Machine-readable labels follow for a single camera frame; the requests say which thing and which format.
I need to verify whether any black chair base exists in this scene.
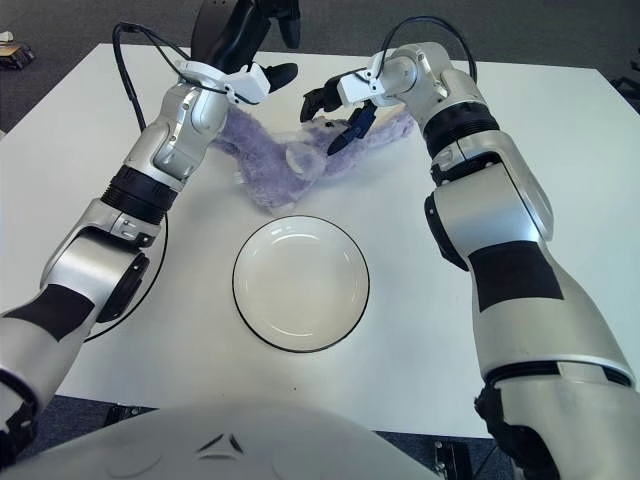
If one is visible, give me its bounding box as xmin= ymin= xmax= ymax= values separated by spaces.
xmin=610 ymin=74 xmax=640 ymax=109

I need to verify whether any dark cardboard box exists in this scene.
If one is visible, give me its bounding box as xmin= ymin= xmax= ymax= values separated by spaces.
xmin=0 ymin=42 xmax=36 ymax=70

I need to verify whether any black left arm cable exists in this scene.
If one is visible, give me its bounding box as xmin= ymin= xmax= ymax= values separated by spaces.
xmin=82 ymin=22 xmax=236 ymax=346

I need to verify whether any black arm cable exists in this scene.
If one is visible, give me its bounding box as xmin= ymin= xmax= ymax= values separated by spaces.
xmin=82 ymin=22 xmax=236 ymax=346
xmin=377 ymin=16 xmax=479 ymax=84

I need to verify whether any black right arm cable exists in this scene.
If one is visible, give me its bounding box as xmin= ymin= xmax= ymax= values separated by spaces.
xmin=377 ymin=16 xmax=479 ymax=84

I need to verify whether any white plate with black rim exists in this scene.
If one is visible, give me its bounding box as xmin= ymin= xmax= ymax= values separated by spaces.
xmin=232 ymin=215 xmax=372 ymax=355

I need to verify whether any black table leg bracket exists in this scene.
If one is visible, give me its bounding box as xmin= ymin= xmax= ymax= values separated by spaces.
xmin=105 ymin=403 xmax=156 ymax=426
xmin=433 ymin=439 xmax=474 ymax=480

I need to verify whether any purple plush doll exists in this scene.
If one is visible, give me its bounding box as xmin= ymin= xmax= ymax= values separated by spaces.
xmin=212 ymin=107 xmax=415 ymax=214

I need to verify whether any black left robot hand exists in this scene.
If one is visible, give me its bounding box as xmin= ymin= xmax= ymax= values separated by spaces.
xmin=174 ymin=0 xmax=302 ymax=106

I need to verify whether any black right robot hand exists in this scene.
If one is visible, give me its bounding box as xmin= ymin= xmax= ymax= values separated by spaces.
xmin=298 ymin=67 xmax=396 ymax=156

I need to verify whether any grey robot torso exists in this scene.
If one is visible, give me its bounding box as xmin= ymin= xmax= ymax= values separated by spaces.
xmin=0 ymin=398 xmax=441 ymax=480

